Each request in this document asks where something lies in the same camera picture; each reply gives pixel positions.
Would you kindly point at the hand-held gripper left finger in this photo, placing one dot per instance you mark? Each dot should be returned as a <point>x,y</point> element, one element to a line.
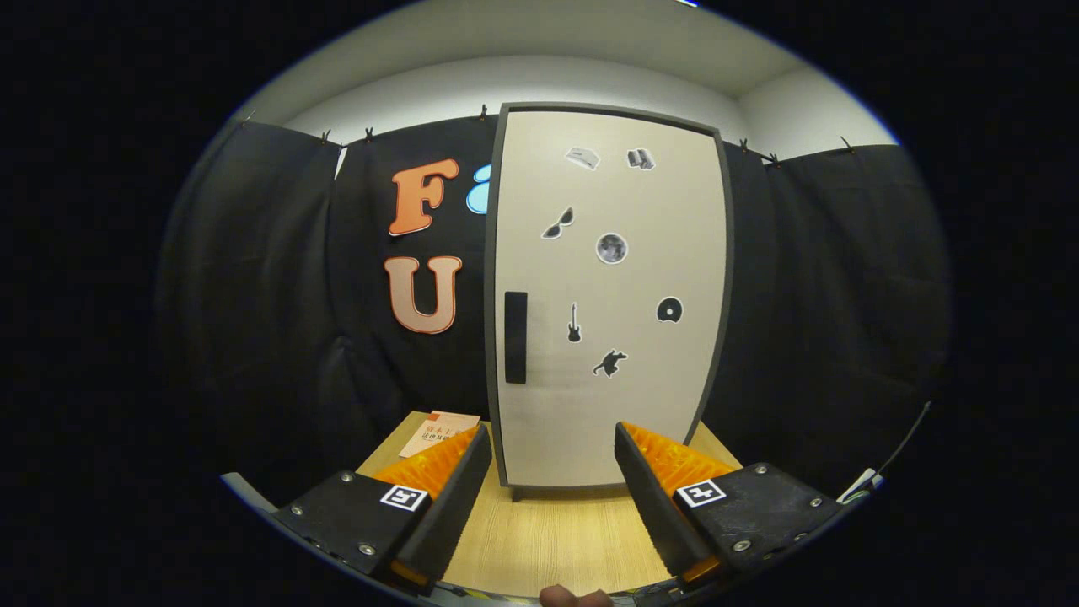
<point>455,497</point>

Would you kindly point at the black backdrop cloth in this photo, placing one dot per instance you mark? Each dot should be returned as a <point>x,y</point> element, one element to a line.
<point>843,337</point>

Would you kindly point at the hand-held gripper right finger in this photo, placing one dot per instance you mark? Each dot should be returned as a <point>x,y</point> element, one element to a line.
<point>653,497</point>

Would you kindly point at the dark grey shoe cabinet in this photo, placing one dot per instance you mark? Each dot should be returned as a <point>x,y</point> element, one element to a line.
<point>491,337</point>

